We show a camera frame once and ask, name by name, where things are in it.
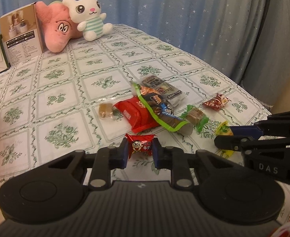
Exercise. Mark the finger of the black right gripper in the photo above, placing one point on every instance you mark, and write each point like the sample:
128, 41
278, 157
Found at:
244, 143
264, 128

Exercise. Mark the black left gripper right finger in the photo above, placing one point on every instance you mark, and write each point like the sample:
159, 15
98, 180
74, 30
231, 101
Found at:
173, 159

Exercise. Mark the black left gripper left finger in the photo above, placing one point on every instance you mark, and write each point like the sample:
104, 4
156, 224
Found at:
106, 160

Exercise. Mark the yellow candy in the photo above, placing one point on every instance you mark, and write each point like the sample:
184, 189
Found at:
224, 129

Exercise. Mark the red cartoon face candy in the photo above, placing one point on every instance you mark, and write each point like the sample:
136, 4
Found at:
139, 143

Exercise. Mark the red brown candy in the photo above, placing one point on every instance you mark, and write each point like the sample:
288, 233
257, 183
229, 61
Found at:
217, 102

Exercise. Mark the green edged snack bag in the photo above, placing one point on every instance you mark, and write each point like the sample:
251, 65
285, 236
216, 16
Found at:
161, 109

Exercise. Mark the green brown candy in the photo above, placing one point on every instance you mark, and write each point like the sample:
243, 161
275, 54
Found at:
196, 117

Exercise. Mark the red snack packet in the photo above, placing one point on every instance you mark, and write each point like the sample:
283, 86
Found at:
137, 114

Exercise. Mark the clear dark snack pack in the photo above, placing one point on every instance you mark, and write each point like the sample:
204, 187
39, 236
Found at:
171, 93

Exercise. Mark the brown clear wrapped candy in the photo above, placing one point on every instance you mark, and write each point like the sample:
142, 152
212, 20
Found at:
105, 110

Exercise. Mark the floral green white tablecloth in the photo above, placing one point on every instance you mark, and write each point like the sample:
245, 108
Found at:
49, 103

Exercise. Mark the blue star curtain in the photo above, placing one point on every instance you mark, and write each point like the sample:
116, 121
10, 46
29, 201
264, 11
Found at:
247, 40

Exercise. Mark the pink starfish plush toy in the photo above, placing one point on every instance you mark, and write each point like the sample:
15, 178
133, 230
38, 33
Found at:
57, 26

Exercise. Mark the white bunny plush toy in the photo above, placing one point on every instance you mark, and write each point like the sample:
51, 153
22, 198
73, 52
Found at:
89, 18

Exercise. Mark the brown product carton box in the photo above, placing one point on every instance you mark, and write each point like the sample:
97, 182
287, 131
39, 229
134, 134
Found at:
21, 34

